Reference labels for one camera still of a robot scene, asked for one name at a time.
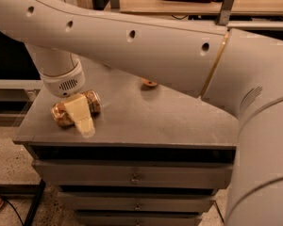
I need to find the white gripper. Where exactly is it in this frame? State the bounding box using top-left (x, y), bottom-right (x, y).
top-left (42, 61), bottom-right (95, 137)

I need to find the orange soda can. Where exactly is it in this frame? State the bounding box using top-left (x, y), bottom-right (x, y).
top-left (51, 90), bottom-right (101, 127)

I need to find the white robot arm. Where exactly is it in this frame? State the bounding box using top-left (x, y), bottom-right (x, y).
top-left (0, 0), bottom-right (283, 226)

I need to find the orange fruit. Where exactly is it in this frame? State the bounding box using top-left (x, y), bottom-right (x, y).
top-left (141, 78), bottom-right (158, 88)

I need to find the grey drawer cabinet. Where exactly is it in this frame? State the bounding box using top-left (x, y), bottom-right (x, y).
top-left (14, 60), bottom-right (238, 226)

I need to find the top drawer knob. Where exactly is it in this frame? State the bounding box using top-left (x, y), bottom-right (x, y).
top-left (130, 174), bottom-right (141, 185)

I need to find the drawer knob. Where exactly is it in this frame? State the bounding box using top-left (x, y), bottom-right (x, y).
top-left (133, 203), bottom-right (141, 211)
top-left (130, 174), bottom-right (141, 185)

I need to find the middle drawer knob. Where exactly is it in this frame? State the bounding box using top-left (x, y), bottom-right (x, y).
top-left (133, 203), bottom-right (141, 211)

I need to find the wooden background desk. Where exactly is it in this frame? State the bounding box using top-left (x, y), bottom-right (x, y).
top-left (120, 0), bottom-right (283, 16)

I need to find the black floor cable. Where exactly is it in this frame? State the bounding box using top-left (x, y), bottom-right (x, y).
top-left (0, 191), bottom-right (25, 226)

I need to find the right metal post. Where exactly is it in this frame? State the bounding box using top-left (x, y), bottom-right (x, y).
top-left (216, 0), bottom-right (235, 25)

